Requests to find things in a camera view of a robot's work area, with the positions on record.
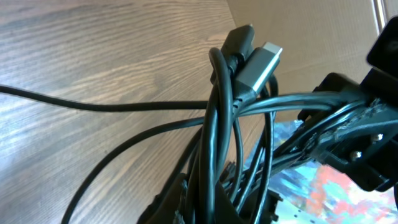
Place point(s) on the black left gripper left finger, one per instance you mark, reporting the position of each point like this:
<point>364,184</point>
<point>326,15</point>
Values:
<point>172,204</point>

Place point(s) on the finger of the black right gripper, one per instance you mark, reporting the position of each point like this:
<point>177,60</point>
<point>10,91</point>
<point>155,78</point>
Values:
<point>365,151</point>
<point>352,103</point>

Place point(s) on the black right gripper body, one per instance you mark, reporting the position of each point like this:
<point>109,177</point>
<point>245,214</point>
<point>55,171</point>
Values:
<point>382,78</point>

